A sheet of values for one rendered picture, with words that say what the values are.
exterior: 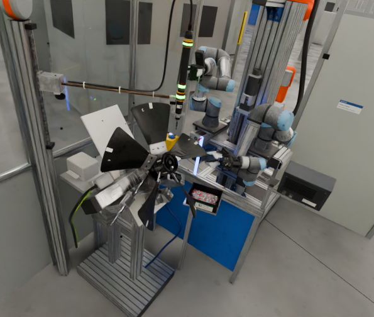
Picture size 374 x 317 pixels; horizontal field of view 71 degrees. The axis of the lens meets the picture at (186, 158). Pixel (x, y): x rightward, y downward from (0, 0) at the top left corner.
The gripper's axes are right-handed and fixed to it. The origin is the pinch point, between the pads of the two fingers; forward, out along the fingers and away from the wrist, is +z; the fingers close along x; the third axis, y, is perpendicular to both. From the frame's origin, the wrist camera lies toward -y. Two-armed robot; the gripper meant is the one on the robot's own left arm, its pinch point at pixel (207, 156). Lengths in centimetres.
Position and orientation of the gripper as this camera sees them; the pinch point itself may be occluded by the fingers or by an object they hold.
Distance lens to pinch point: 159.8
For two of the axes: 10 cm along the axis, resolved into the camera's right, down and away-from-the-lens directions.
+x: -1.5, 7.6, 6.3
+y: 0.5, 6.4, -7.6
